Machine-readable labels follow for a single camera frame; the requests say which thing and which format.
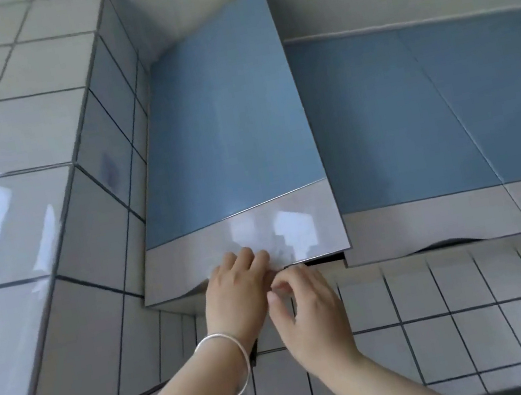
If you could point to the person's right forearm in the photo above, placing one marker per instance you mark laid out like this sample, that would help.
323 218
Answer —
389 388

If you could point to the person's right thumb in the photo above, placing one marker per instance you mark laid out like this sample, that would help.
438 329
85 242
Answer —
278 310

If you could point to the person's left hand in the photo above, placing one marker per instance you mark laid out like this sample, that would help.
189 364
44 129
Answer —
233 300

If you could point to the blue and white cabinet door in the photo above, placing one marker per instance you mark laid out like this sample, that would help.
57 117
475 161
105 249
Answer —
380 133
229 135
512 85

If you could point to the person's left fingers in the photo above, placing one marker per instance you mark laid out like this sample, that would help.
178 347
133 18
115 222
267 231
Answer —
247 262

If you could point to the person's right hand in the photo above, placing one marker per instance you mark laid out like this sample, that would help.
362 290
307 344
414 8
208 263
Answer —
315 321

